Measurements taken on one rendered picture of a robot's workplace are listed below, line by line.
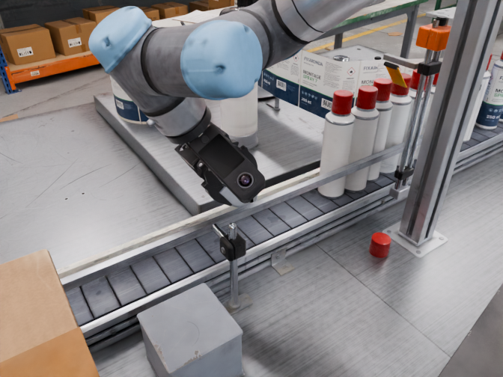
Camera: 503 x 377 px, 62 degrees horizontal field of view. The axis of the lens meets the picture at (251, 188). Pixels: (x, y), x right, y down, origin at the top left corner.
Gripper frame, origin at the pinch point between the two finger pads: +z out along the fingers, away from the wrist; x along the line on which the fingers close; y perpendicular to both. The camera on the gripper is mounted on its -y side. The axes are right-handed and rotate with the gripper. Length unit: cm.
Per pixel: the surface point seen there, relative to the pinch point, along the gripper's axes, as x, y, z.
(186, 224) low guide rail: 10.3, 3.7, -3.7
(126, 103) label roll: 2, 54, -1
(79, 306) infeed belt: 28.6, -0.4, -10.2
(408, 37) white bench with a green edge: -193, 155, 159
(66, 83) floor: 17, 353, 98
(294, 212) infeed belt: -5.1, -0.3, 9.3
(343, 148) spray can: -18.6, -1.6, 4.2
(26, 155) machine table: 29, 60, -5
